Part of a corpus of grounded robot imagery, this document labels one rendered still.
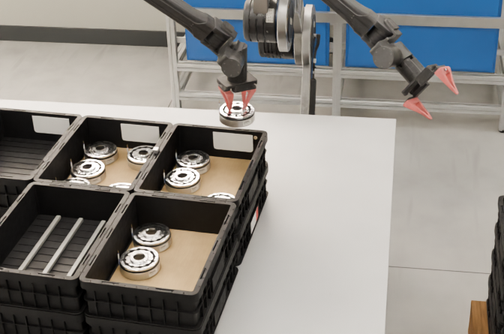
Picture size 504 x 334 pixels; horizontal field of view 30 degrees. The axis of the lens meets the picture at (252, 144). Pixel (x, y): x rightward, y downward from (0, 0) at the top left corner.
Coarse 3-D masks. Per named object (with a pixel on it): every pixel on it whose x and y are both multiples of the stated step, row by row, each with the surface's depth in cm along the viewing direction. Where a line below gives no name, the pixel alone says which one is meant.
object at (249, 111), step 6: (234, 102) 278; (240, 102) 278; (222, 108) 275; (246, 108) 275; (252, 108) 275; (222, 114) 272; (228, 114) 272; (234, 114) 272; (240, 114) 272; (246, 114) 273; (252, 114) 273
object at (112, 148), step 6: (90, 144) 296; (96, 144) 296; (108, 144) 295; (114, 144) 295; (84, 150) 292; (90, 150) 292; (108, 150) 292; (114, 150) 292; (90, 156) 289; (96, 156) 289; (102, 156) 289; (108, 156) 290
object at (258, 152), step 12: (252, 132) 286; (264, 132) 285; (264, 144) 281; (156, 156) 275; (252, 168) 267; (144, 180) 264; (144, 192) 258; (156, 192) 258; (168, 192) 258; (240, 192) 257
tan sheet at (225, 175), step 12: (216, 168) 287; (228, 168) 287; (240, 168) 287; (204, 180) 281; (216, 180) 281; (228, 180) 281; (240, 180) 281; (204, 192) 276; (216, 192) 275; (228, 192) 275
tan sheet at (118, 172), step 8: (120, 152) 297; (120, 160) 293; (112, 168) 289; (120, 168) 289; (128, 168) 288; (112, 176) 285; (120, 176) 284; (128, 176) 284; (96, 184) 281; (104, 184) 281; (112, 184) 281
